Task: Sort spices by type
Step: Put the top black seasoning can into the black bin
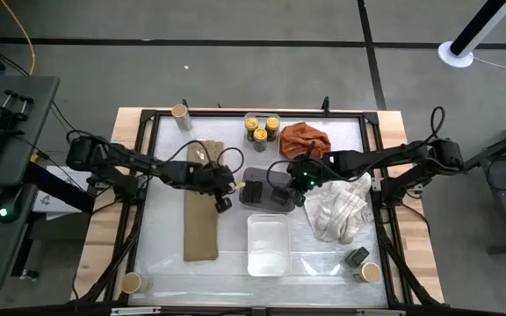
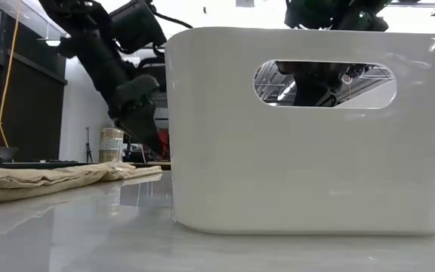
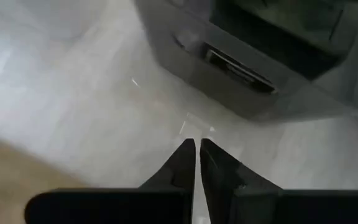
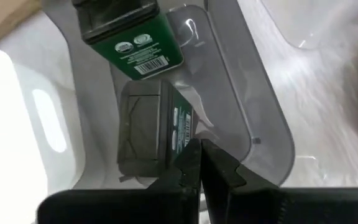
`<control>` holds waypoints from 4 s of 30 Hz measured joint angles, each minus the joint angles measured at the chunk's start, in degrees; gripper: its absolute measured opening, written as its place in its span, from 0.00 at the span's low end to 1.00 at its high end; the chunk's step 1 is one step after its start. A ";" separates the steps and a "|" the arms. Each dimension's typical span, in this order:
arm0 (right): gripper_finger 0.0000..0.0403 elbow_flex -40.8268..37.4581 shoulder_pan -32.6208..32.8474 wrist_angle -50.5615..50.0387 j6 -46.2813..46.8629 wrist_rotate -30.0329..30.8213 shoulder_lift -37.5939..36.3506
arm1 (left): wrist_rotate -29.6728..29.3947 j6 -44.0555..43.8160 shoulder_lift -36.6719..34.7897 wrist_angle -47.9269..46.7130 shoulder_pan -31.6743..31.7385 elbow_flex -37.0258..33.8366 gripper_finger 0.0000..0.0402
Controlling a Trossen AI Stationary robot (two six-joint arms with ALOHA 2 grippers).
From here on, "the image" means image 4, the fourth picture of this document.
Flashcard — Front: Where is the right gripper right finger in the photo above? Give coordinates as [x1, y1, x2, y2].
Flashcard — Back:
[201, 139, 281, 189]

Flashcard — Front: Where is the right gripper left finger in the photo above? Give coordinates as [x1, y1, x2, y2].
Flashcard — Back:
[150, 138, 202, 189]

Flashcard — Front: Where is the green spice tin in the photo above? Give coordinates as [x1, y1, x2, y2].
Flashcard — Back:
[71, 0, 185, 81]
[116, 79, 195, 184]

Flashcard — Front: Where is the grey plastic bin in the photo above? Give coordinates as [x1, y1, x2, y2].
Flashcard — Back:
[42, 0, 295, 190]

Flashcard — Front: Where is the white plastic bin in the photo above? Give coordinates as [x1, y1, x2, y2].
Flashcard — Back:
[0, 12, 117, 224]

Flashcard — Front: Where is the cluster of yellow-capped jars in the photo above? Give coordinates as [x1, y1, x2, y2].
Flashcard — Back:
[259, 0, 358, 50]

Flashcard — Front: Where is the tan folded cloth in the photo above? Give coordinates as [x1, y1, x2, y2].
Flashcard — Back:
[0, 0, 43, 50]

